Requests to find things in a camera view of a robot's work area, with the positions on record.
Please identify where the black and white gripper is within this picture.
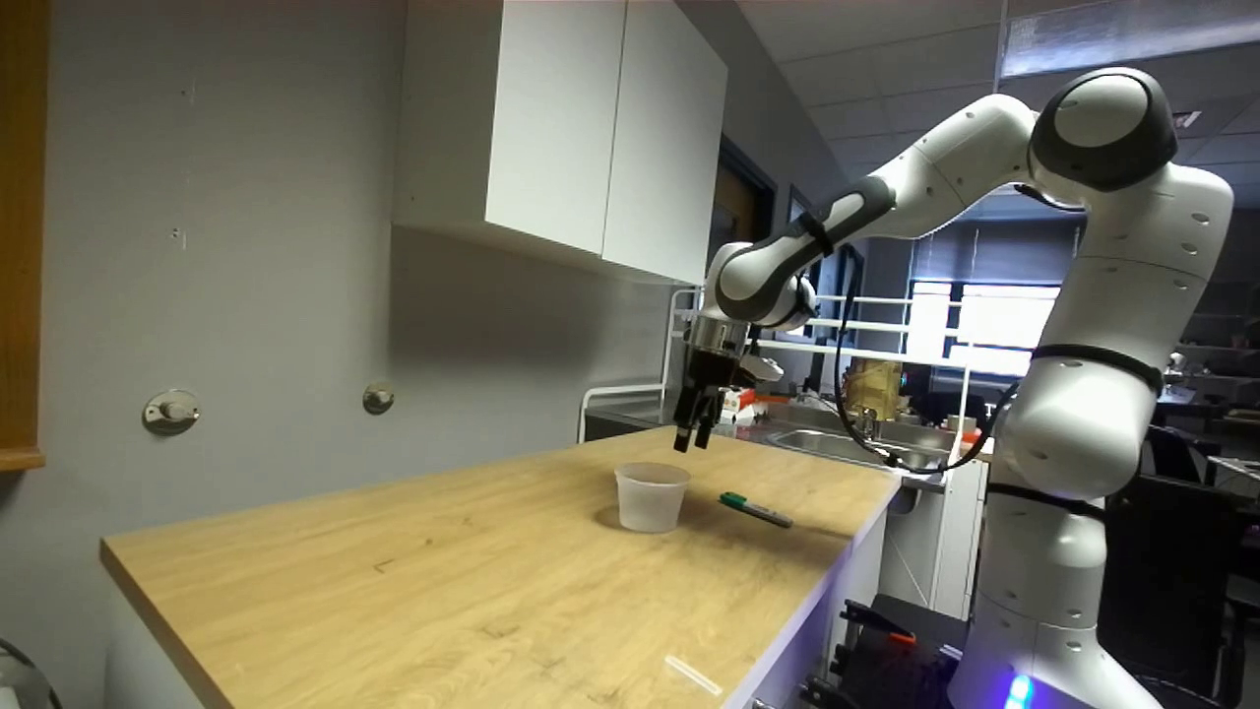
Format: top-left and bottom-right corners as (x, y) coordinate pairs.
(669, 306), (792, 458)

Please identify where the green marker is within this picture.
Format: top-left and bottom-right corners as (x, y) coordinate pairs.
(715, 487), (800, 530)

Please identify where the clear plastic cup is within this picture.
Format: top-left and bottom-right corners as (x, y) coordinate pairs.
(610, 458), (692, 538)

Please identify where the strip of clear tape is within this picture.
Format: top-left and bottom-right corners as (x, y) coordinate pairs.
(661, 651), (727, 699)

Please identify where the black and red clamp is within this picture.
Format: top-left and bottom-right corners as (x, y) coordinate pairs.
(800, 596), (968, 709)

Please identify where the bright window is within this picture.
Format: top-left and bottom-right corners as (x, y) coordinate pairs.
(905, 277), (1063, 382)

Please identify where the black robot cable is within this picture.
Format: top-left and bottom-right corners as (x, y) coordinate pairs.
(829, 240), (1022, 481)

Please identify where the white wall cabinet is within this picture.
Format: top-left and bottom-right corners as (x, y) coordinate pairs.
(391, 0), (731, 288)

